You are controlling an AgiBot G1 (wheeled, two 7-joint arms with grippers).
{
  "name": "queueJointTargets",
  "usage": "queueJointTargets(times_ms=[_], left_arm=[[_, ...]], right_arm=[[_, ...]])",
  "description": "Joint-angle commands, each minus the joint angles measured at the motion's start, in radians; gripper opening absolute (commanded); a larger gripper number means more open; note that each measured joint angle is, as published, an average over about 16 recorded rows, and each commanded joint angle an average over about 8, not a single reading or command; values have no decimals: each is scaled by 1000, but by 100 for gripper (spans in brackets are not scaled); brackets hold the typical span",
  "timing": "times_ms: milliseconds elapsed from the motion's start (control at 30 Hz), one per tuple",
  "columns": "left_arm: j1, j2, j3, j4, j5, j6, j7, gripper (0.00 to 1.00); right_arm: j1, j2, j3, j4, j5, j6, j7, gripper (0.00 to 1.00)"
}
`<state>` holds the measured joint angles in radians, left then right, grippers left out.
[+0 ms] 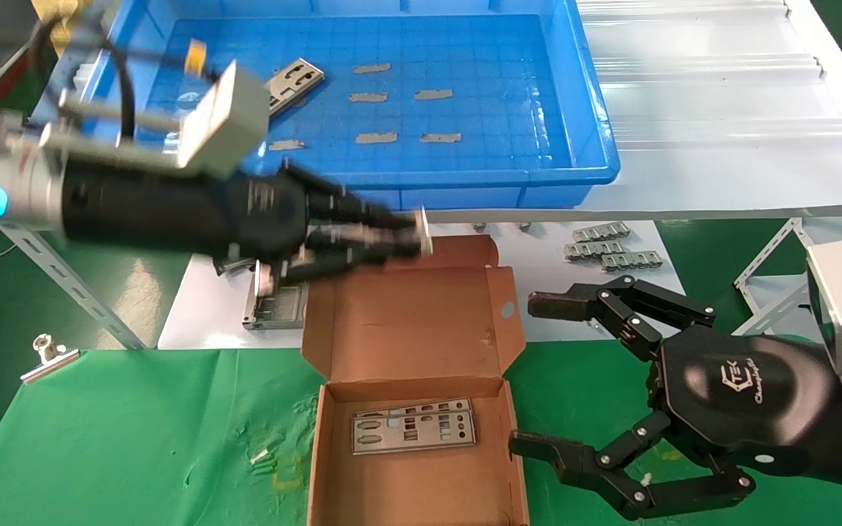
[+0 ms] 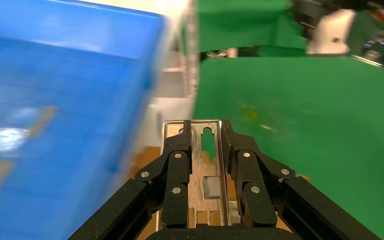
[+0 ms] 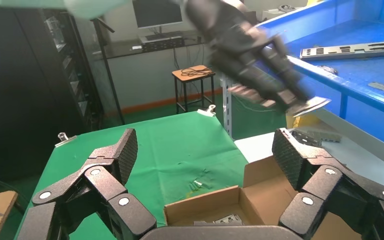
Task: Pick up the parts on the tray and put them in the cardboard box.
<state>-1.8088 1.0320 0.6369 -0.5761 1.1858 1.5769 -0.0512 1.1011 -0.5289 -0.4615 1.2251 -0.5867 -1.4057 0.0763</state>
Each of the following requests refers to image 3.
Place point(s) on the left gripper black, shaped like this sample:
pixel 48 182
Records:
pixel 225 30

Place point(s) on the green cloth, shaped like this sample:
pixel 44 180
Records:
pixel 165 149

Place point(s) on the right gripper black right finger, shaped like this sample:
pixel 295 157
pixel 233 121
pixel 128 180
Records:
pixel 311 172

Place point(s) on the black electronic device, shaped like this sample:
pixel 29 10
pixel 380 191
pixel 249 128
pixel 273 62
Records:
pixel 162 43

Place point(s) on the small white paper scrap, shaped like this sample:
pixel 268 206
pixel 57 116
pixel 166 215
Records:
pixel 197 182

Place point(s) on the black equipment cabinet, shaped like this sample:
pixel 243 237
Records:
pixel 19 82

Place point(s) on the slotted grey angle leg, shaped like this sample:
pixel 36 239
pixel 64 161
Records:
pixel 227 109

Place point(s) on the silver binder clip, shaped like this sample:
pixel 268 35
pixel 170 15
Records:
pixel 64 139
pixel 207 111

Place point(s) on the blue plastic tray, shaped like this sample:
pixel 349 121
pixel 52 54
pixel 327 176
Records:
pixel 361 30

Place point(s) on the dark glass desk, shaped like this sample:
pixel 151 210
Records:
pixel 122 48

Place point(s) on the square grey metal frame bracket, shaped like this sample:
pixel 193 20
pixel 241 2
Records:
pixel 303 137

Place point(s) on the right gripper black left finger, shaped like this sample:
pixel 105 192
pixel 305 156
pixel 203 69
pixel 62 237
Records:
pixel 112 172

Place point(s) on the silver metal IO shield plate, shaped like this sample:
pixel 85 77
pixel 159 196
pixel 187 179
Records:
pixel 228 219
pixel 311 105
pixel 347 50

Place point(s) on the black slanted pole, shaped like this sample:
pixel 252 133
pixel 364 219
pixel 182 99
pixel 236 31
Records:
pixel 110 71

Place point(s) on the white flat board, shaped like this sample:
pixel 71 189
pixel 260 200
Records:
pixel 255 149

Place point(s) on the large grey metal bracket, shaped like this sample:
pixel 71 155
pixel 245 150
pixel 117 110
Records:
pixel 328 136

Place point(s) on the black computer monitor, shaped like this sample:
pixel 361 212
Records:
pixel 157 13

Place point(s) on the brown cardboard box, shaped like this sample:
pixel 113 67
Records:
pixel 212 205

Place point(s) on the wooden top stool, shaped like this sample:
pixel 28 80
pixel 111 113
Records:
pixel 177 75

